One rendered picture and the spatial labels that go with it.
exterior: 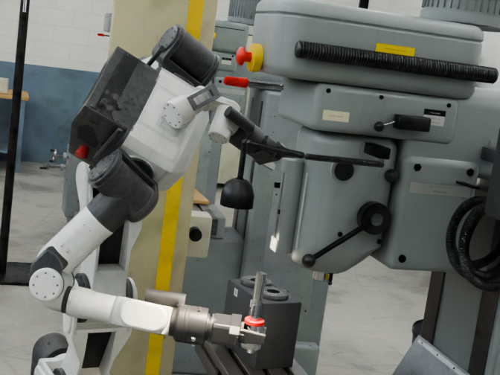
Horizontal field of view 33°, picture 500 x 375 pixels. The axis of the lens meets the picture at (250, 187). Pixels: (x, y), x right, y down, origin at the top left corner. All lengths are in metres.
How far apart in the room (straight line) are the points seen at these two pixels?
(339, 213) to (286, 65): 0.34
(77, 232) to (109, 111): 0.30
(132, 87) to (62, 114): 8.75
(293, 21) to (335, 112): 0.21
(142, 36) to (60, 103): 7.34
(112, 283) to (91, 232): 0.47
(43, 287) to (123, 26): 1.72
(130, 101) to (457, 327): 0.97
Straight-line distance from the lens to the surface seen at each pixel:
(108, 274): 2.43
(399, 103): 1.83
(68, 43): 10.79
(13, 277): 6.03
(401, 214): 1.88
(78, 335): 2.48
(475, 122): 1.93
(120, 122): 2.04
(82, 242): 2.00
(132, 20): 3.51
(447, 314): 2.21
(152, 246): 3.66
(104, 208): 1.98
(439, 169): 1.90
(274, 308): 2.28
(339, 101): 1.77
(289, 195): 1.88
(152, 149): 2.04
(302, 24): 1.73
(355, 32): 1.77
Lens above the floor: 1.79
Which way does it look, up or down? 9 degrees down
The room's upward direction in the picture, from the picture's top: 8 degrees clockwise
